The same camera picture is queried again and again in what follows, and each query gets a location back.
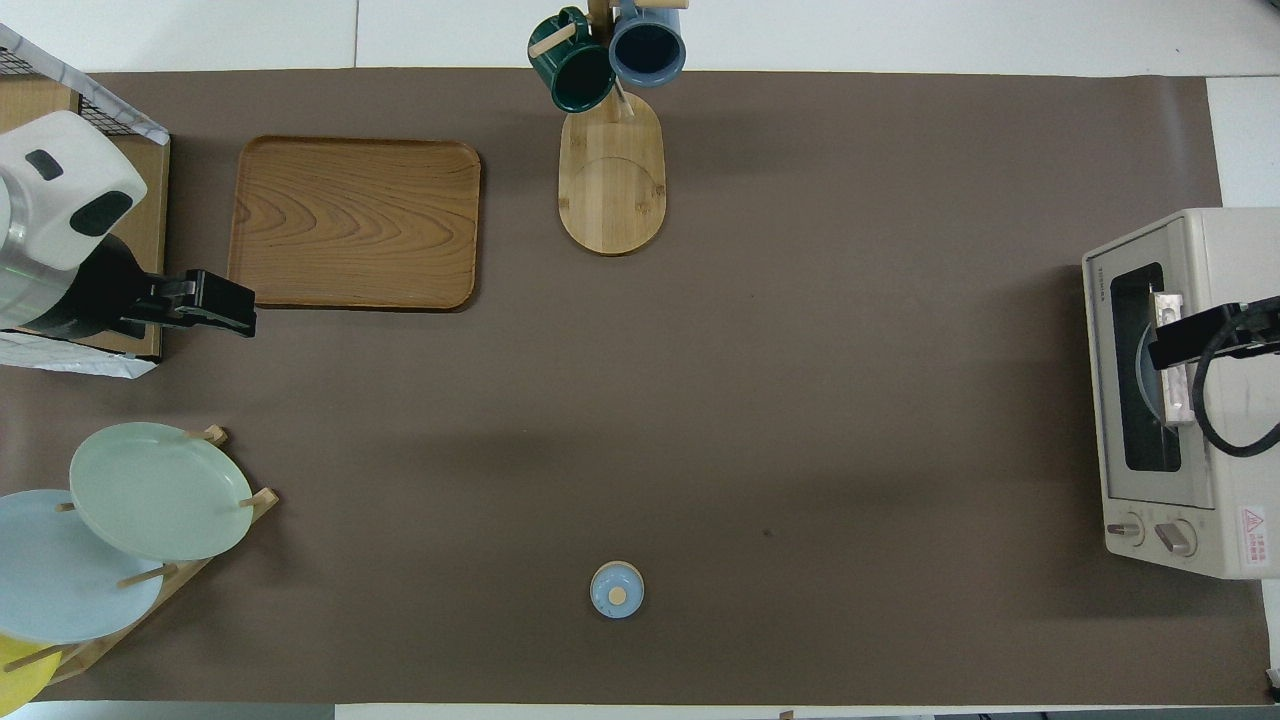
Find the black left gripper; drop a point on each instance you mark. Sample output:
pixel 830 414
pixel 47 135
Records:
pixel 220 305

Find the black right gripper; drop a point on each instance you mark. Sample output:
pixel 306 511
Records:
pixel 1185 338

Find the small light blue plate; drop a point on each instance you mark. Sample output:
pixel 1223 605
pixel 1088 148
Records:
pixel 1145 375

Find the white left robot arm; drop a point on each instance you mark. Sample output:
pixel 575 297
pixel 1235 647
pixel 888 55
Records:
pixel 60 190

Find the cream toaster oven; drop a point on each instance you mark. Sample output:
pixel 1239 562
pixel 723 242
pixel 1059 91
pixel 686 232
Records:
pixel 1245 250

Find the cream oven knob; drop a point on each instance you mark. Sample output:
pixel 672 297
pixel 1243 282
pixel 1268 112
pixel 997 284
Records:
pixel 1125 530
pixel 1175 538

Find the wooden serving tray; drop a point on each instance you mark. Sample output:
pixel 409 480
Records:
pixel 355 225

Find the pale green plate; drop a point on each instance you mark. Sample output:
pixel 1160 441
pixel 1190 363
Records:
pixel 160 490

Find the wooden plate rack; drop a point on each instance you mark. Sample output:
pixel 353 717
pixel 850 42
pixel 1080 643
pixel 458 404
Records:
pixel 185 580

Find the large light blue plate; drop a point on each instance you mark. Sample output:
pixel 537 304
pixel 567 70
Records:
pixel 60 580

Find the brown table mat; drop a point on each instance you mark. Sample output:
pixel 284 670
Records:
pixel 800 400

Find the wooden mug tree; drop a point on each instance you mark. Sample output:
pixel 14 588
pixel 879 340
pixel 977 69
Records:
pixel 612 190

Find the yellow plate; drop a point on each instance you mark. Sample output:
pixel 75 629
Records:
pixel 20 670

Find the dark green mug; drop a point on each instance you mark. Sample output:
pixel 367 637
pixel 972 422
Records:
pixel 575 75

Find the blue bell wooden knob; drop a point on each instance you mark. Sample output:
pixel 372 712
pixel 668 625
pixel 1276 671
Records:
pixel 617 590

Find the blue mug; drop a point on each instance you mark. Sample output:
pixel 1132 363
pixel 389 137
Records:
pixel 648 45

